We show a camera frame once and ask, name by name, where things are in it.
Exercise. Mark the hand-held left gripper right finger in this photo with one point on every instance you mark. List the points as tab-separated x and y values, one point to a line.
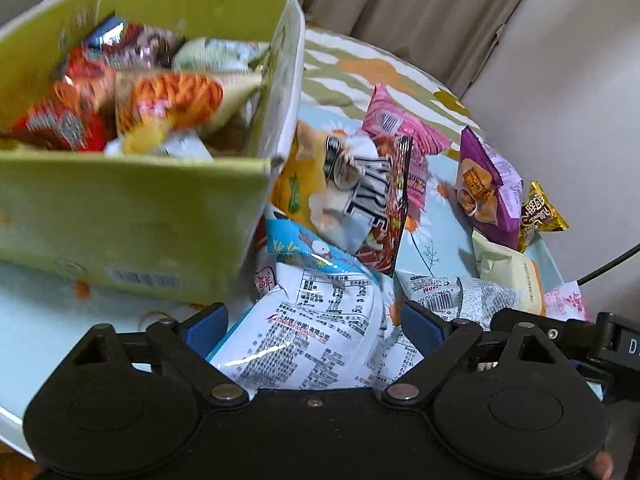
420	327

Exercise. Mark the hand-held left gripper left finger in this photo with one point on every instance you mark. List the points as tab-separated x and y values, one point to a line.
205	325

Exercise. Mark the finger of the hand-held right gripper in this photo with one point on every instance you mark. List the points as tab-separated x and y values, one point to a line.
560	325

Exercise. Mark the pale pink and white packet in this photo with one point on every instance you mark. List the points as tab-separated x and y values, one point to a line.
565	302

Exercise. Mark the white barcode snack packet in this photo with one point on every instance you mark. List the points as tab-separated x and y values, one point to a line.
450	295

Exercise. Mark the beige snack packet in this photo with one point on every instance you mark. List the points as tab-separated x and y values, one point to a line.
505	270

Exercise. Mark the blue and white snack packet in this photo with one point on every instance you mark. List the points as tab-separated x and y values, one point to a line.
310	320

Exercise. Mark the gold snack packet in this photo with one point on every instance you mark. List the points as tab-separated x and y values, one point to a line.
540	210

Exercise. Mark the red and black noodle packet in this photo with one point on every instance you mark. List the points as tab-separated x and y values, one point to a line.
395	210

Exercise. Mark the green cardboard box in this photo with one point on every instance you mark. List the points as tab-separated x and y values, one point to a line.
125	210

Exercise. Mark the purple snack packet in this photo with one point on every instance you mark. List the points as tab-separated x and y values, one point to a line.
480	180

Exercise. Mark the cat print snack packet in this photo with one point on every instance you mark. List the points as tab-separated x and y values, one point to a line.
340	170

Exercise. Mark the pink snack packet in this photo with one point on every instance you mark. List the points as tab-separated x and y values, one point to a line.
395	115

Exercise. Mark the yellow snack wrapper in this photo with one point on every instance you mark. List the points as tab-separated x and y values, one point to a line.
145	140

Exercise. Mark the orange striped snack packet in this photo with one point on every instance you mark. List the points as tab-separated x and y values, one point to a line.
170	92

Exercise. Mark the flower print striped blanket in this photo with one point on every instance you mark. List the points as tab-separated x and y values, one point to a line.
350	75

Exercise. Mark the white and green snack packet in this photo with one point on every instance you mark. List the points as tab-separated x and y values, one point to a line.
215	55

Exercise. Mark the blue and red snack packet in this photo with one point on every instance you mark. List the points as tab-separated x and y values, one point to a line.
135	45

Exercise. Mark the beige curtain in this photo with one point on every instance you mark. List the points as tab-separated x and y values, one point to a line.
400	5

